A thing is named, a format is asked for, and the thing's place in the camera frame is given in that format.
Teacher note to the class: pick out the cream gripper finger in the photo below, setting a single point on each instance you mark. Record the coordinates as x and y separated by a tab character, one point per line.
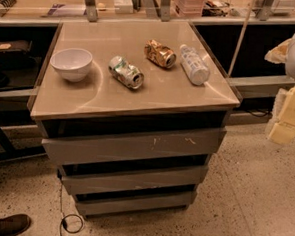
281	127
278	54

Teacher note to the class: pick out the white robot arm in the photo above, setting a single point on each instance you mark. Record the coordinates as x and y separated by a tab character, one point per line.
290	63

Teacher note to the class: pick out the long wooden counter shelf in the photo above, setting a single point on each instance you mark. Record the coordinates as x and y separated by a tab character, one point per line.
156	16

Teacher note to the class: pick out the white bowl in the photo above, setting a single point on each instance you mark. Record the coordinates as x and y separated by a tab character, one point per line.
72	64

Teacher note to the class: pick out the clear plastic water bottle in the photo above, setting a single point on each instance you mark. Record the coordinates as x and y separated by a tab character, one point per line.
194	66

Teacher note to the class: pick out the grey bottom drawer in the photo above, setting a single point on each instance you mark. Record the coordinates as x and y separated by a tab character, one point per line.
136	204

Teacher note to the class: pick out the crushed gold soda can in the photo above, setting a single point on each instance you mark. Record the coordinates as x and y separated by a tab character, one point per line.
160	54

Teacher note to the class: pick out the white tissue box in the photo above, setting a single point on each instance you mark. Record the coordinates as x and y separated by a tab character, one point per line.
123	6

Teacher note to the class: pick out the crushed green soda can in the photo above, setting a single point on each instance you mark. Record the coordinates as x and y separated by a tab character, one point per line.
129	75

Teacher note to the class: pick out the grey drawer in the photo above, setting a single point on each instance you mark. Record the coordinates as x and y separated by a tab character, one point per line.
136	204
108	148
84	184

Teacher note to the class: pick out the grey drawer cabinet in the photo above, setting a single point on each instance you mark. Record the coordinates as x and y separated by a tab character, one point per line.
101	105

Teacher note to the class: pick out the grey middle drawer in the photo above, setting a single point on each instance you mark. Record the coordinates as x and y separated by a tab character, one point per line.
84	184

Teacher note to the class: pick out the grey top drawer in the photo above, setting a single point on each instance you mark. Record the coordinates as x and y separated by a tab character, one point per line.
108	148

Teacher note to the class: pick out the pink stacked containers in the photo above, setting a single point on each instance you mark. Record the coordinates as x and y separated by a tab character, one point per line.
189	8

